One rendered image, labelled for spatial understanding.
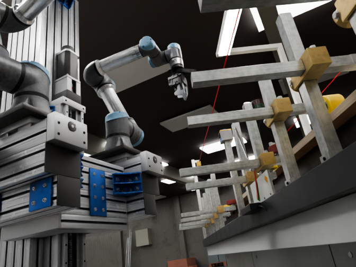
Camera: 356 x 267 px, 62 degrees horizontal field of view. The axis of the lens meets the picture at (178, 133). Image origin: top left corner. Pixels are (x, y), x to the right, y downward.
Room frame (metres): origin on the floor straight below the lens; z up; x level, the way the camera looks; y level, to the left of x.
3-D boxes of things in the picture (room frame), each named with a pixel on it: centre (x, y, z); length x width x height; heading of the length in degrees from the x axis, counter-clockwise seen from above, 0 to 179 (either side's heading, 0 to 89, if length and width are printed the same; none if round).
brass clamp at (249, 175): (1.42, -0.31, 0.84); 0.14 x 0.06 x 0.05; 4
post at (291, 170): (0.95, -0.34, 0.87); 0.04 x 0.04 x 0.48; 4
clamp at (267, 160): (1.17, -0.33, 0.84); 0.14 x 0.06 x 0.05; 4
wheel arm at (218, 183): (1.40, -0.22, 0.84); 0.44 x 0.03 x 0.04; 94
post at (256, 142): (1.20, -0.33, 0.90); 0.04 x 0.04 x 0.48; 4
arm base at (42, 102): (0.91, 0.50, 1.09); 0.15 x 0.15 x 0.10
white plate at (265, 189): (1.22, -0.30, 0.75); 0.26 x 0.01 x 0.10; 4
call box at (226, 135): (1.70, -0.29, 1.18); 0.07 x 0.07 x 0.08; 4
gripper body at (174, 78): (1.39, -0.04, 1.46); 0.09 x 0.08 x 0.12; 66
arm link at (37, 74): (0.90, 0.51, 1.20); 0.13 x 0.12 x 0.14; 149
